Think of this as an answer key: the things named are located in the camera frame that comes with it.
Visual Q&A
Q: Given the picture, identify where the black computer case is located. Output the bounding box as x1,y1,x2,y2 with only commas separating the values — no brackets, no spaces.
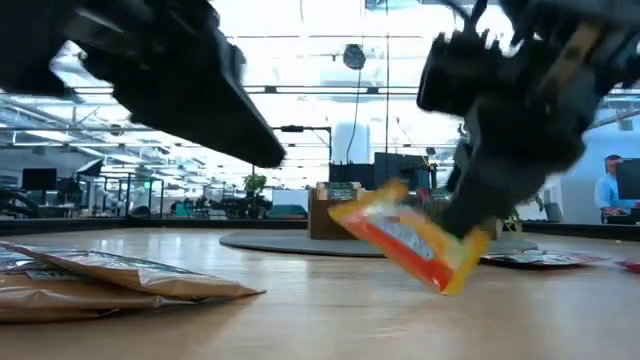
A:
328,152,436,191

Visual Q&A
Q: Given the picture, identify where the black metal stand frame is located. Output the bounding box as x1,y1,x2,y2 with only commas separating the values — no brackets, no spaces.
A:
272,124,334,176

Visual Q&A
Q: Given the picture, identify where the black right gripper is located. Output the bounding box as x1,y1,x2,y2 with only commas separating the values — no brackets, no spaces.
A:
417,29,609,239

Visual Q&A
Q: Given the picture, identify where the green leafy potted plant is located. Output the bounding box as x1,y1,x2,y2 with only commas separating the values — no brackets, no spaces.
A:
499,192,546,234

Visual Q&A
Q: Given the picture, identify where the black ceiling cable reel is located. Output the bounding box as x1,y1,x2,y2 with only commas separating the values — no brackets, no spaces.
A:
341,43,367,72

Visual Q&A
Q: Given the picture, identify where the small distant potted plant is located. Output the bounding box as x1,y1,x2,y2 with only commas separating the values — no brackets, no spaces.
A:
242,172,268,197

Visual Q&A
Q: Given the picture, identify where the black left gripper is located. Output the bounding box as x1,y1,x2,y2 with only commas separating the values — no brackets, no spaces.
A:
74,0,287,170

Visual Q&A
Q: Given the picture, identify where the grey round table mat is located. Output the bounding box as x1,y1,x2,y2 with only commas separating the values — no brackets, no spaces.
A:
218,228,540,259

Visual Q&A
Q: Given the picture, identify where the desktop computer monitor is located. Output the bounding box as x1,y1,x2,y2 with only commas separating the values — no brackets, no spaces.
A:
21,168,58,192

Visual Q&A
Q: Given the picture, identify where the large dark wall screen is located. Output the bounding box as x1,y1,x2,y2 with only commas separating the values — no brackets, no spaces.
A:
615,158,640,201

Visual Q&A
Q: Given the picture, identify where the yellow cable tag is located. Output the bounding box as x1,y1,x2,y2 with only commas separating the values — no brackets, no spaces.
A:
542,22,604,99

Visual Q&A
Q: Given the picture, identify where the dark wooden tea box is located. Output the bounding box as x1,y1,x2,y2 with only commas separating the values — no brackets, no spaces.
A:
306,180,501,241

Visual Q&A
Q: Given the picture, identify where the person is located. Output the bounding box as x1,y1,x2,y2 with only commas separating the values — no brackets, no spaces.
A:
593,153,626,217

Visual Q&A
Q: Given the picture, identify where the white square column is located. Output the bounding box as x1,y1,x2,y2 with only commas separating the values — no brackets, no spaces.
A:
332,122,371,166

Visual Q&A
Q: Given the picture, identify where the black aluminium table frame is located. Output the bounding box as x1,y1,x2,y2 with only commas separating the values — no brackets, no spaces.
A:
0,214,640,239

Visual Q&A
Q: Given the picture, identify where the orange yellow tea packet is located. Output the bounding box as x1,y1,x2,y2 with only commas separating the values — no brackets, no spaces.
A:
327,178,492,297

